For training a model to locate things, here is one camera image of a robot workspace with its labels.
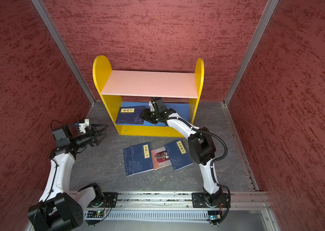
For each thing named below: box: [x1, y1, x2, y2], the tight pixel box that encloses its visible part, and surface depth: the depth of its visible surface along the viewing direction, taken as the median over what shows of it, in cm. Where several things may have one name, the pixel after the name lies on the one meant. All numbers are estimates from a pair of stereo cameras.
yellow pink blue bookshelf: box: [92, 55, 205, 137], surface depth 77 cm
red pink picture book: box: [150, 146, 172, 170], surface depth 91 cm
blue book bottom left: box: [122, 144, 138, 178], surface depth 89 cm
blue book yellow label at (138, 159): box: [124, 141, 154, 177], surface depth 89 cm
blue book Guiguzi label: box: [115, 105, 146, 125], surface depth 94 cm
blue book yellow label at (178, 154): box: [163, 138, 194, 171], surface depth 92 cm
